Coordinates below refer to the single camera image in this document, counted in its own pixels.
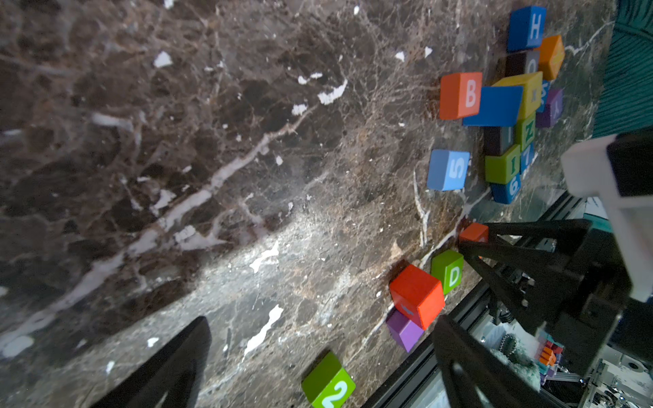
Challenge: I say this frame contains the blue 7 block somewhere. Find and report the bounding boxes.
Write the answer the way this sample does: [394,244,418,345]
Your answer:
[520,142,535,174]

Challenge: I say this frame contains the purple block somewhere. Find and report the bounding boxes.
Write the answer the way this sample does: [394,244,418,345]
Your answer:
[536,88,564,129]
[386,309,424,353]

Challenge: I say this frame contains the red block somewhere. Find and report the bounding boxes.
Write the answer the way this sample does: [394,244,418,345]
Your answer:
[389,265,446,331]

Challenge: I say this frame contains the black block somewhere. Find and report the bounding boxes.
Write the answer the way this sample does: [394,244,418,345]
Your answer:
[483,127,515,156]

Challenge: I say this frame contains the green I block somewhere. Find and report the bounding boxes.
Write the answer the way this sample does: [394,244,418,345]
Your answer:
[485,144,521,185]

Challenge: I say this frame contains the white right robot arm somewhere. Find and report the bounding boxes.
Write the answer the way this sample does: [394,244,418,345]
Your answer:
[459,129,652,375]

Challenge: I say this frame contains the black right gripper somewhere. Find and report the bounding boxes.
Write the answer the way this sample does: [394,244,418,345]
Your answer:
[459,219,652,375]

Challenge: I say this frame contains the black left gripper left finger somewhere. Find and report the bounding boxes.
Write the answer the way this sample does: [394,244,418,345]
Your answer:
[94,316,212,407]

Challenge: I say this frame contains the blue 6 block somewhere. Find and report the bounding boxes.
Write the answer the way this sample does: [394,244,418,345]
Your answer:
[490,174,521,205]

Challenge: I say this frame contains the green 2 block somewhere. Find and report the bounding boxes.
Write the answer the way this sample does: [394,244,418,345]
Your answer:
[301,351,356,408]

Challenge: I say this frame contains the orange R block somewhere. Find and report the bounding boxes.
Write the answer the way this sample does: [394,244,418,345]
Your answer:
[458,223,489,243]

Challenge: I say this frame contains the light blue 5 block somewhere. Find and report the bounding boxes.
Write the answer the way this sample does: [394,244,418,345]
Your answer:
[427,150,470,191]

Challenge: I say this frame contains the orange B block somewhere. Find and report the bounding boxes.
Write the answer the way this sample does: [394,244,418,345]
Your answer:
[439,72,483,120]

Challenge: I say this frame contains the blue H block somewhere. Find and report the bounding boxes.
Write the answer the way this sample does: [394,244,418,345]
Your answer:
[507,6,547,53]

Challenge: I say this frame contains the green D block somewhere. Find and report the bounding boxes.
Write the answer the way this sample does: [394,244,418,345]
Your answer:
[431,250,464,295]

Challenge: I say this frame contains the purple block right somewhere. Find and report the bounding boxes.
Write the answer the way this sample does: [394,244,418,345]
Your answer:
[536,88,564,129]

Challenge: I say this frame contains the orange yellow block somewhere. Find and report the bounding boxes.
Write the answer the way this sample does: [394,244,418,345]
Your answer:
[538,35,566,81]

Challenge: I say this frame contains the blue plain block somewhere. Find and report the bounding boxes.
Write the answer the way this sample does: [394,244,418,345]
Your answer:
[463,86,523,128]

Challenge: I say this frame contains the green N block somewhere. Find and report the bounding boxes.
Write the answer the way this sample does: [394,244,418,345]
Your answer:
[515,112,536,151]

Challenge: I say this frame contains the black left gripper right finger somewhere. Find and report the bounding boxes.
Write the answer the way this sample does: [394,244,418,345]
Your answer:
[432,314,557,407]

